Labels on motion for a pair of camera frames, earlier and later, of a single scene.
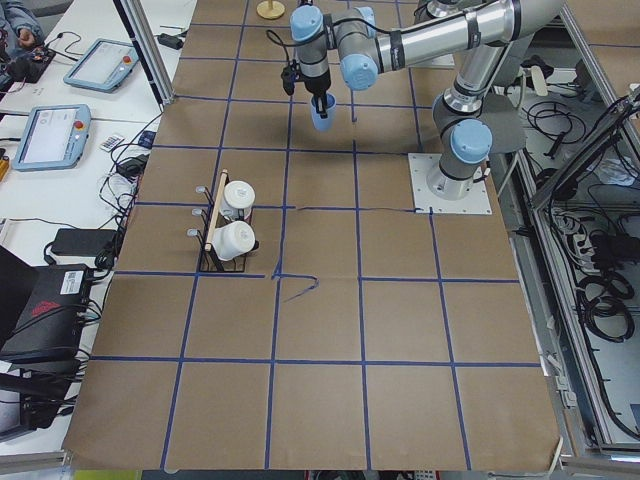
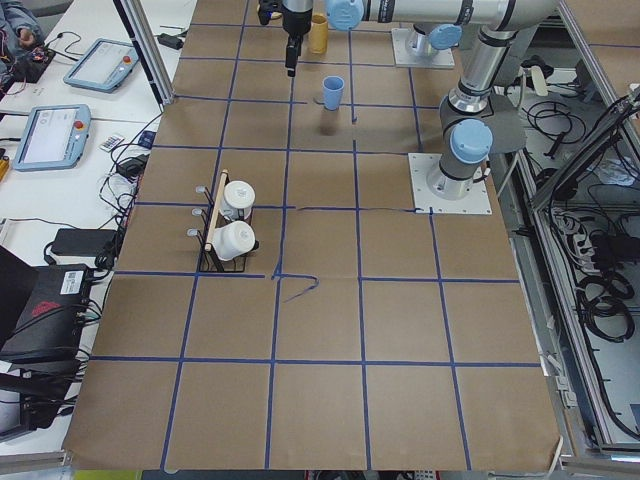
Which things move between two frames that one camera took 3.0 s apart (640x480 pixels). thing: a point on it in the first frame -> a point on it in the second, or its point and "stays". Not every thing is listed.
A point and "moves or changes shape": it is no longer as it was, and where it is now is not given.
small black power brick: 170,40 stays
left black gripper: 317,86 -> 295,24
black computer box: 49,324 stays
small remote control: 109,142 stays
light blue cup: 323,124 moves or changes shape
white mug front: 233,239 stays
